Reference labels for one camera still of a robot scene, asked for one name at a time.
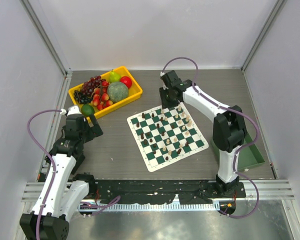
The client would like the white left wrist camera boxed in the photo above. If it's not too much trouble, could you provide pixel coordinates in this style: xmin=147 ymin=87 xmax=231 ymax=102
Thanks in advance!
xmin=59 ymin=105 xmax=82 ymax=116

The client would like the green white chess board mat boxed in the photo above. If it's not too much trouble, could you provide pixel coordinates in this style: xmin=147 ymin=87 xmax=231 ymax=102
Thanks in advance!
xmin=127 ymin=103 xmax=209 ymax=172

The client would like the yellow plastic fruit tray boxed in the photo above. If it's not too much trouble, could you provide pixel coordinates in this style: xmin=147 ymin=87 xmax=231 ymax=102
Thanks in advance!
xmin=68 ymin=66 xmax=143 ymax=119

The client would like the green avocado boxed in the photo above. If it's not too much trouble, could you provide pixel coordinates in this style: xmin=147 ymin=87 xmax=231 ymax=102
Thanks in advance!
xmin=81 ymin=104 xmax=95 ymax=117

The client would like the green pear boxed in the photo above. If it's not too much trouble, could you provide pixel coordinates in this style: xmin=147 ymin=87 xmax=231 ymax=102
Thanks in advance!
xmin=109 ymin=69 xmax=121 ymax=84

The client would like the green plastic tray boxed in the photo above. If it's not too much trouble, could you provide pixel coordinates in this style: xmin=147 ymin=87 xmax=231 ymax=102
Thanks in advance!
xmin=210 ymin=133 xmax=266 ymax=172

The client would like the black grape bunch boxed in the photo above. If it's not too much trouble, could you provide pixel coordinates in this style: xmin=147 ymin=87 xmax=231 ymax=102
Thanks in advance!
xmin=73 ymin=90 xmax=92 ymax=105

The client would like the red apple in tray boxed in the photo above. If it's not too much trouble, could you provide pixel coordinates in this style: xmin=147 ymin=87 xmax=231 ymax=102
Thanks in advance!
xmin=120 ymin=76 xmax=133 ymax=89

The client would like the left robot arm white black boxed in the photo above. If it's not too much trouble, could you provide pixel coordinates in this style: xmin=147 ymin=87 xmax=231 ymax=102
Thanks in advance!
xmin=19 ymin=113 xmax=103 ymax=240

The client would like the green netted melon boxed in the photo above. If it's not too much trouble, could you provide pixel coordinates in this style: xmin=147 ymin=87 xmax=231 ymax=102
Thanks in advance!
xmin=107 ymin=81 xmax=129 ymax=103

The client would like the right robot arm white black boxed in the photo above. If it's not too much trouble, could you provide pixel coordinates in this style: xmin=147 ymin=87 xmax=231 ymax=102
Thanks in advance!
xmin=159 ymin=70 xmax=247 ymax=197

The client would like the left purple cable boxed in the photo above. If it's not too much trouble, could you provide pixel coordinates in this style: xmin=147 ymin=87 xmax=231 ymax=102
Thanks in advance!
xmin=26 ymin=108 xmax=66 ymax=240

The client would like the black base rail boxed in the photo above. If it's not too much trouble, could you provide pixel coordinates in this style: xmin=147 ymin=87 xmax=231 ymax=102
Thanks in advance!
xmin=84 ymin=179 xmax=246 ymax=205

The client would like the dark purple grape bunch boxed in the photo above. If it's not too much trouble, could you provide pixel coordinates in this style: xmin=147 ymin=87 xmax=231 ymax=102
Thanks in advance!
xmin=80 ymin=75 xmax=102 ymax=98

